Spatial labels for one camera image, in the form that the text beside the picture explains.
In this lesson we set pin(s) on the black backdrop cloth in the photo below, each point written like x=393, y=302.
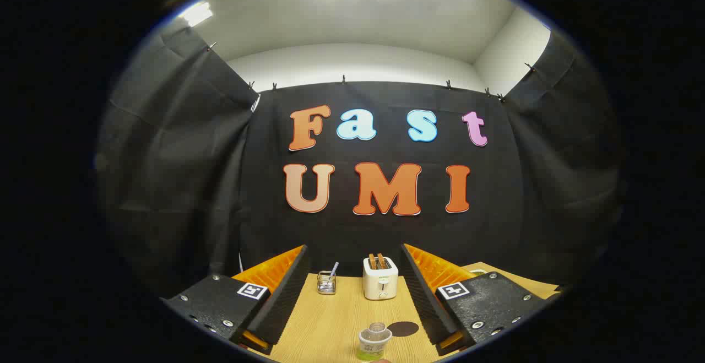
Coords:
x=220, y=187

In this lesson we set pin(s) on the dark brown round coaster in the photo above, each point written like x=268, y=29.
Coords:
x=405, y=329

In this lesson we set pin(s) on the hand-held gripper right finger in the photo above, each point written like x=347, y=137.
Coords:
x=424, y=302

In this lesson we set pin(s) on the wooden table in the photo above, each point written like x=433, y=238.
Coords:
x=336, y=324

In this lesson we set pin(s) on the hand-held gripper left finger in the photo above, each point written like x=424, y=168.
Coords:
x=286, y=297

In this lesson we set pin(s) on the striped straw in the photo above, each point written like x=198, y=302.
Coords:
x=334, y=268

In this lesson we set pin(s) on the small ceiling light panel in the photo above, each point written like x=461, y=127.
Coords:
x=196, y=14

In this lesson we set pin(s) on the white toaster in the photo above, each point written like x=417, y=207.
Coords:
x=380, y=285

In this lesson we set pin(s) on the brown toast slice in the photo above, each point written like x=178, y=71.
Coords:
x=372, y=261
x=381, y=260

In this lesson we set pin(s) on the clear juice bottle white label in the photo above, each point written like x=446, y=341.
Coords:
x=373, y=343

